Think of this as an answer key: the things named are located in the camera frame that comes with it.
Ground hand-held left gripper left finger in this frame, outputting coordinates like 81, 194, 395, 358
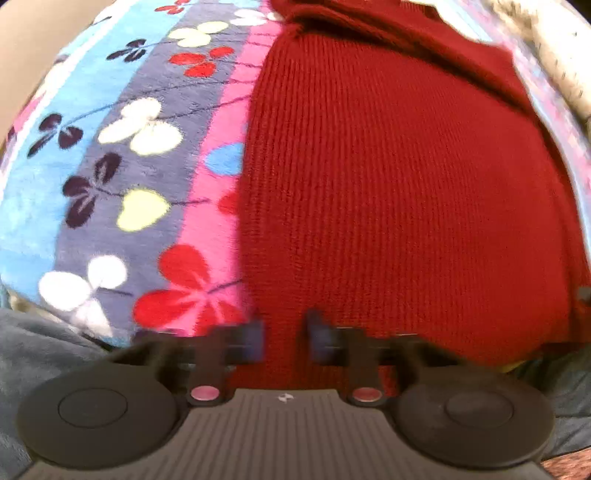
131, 318, 266, 408

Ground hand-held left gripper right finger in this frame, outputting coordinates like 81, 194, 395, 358
304, 308, 446, 408

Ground red knit sweater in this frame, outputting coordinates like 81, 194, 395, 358
228, 0, 591, 398

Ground striped floral blanket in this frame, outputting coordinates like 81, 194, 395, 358
0, 0, 591, 347

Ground person's grey-blue trousers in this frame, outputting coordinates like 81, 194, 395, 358
0, 307, 591, 480

